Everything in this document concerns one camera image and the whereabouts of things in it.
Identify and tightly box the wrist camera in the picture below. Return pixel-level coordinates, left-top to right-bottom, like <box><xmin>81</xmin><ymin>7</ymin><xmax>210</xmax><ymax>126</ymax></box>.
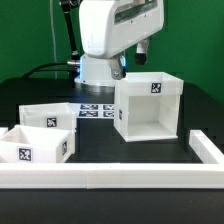
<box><xmin>135</xmin><ymin>38</ymin><xmax>149</xmax><ymax>65</ymax></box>

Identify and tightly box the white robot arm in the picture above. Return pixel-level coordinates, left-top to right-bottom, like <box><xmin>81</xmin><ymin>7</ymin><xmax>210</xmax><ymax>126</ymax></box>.
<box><xmin>79</xmin><ymin>0</ymin><xmax>164</xmax><ymax>87</ymax></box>

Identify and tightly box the white drawer cabinet box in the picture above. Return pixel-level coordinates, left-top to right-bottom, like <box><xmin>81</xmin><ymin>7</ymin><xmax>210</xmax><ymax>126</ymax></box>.
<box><xmin>114</xmin><ymin>72</ymin><xmax>184</xmax><ymax>142</ymax></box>

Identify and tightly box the white drawer tray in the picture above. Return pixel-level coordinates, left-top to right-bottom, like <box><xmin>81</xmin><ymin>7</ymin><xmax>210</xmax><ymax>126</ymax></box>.
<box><xmin>0</xmin><ymin>125</ymin><xmax>74</xmax><ymax>163</ymax></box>
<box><xmin>19</xmin><ymin>103</ymin><xmax>77</xmax><ymax>131</ymax></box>

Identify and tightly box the white fence rail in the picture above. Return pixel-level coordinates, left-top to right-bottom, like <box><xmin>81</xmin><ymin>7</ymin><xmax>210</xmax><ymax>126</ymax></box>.
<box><xmin>0</xmin><ymin>163</ymin><xmax>224</xmax><ymax>189</ymax></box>
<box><xmin>189</xmin><ymin>130</ymin><xmax>224</xmax><ymax>165</ymax></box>

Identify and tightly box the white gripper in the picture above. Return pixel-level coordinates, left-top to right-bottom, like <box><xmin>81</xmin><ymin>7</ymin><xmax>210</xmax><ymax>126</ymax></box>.
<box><xmin>79</xmin><ymin>0</ymin><xmax>164</xmax><ymax>80</ymax></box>

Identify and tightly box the white drawer tray front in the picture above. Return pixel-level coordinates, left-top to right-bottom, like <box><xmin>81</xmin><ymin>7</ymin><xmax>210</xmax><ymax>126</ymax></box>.
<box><xmin>0</xmin><ymin>125</ymin><xmax>74</xmax><ymax>163</ymax></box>

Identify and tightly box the white sheet with markers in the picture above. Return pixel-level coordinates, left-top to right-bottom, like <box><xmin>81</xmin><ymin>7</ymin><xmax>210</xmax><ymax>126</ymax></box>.
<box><xmin>73</xmin><ymin>104</ymin><xmax>114</xmax><ymax>119</ymax></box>

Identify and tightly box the white front fence rail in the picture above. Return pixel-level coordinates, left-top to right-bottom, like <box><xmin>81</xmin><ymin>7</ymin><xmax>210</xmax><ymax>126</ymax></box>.
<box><xmin>0</xmin><ymin>163</ymin><xmax>224</xmax><ymax>189</ymax></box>

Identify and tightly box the white left fence piece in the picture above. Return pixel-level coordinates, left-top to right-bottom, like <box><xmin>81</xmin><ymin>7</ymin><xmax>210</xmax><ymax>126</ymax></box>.
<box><xmin>0</xmin><ymin>127</ymin><xmax>8</xmax><ymax>137</ymax></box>

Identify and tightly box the white hanging cable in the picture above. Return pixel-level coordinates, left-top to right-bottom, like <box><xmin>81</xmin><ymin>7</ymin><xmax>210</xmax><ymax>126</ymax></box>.
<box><xmin>49</xmin><ymin>0</ymin><xmax>58</xmax><ymax>80</ymax></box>

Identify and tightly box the black camera stand pole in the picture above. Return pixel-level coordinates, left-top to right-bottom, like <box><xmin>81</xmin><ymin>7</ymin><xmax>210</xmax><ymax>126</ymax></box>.
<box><xmin>59</xmin><ymin>0</ymin><xmax>80</xmax><ymax>60</ymax></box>

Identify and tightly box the white right fence rail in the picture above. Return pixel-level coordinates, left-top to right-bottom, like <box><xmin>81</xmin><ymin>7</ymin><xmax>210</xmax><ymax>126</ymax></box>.
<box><xmin>189</xmin><ymin>130</ymin><xmax>224</xmax><ymax>165</ymax></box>

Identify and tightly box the black cable on table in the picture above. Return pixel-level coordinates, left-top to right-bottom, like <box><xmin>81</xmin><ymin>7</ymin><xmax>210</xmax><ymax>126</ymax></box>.
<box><xmin>21</xmin><ymin>61</ymin><xmax>81</xmax><ymax>80</ymax></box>

